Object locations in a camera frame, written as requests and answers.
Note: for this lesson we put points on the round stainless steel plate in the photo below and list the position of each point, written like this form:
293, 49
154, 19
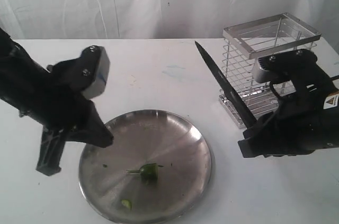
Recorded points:
143, 137

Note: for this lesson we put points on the white backdrop curtain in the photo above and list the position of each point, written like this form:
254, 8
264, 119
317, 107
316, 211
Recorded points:
128, 19

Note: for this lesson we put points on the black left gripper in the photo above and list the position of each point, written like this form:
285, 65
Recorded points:
53, 97

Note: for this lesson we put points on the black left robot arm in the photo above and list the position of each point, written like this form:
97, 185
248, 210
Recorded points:
11, 85

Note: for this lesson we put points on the black serrated knife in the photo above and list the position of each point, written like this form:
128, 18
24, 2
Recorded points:
244, 112

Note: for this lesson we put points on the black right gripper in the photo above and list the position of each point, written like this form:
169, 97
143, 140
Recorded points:
305, 120

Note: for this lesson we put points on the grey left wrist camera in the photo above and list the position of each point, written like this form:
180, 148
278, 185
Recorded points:
95, 66

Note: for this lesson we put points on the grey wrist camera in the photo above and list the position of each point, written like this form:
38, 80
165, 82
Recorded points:
95, 66
260, 72

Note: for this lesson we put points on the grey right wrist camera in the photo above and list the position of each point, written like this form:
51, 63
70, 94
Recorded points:
260, 72

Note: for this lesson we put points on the wire metal rack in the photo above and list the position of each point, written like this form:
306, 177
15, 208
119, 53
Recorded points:
247, 44

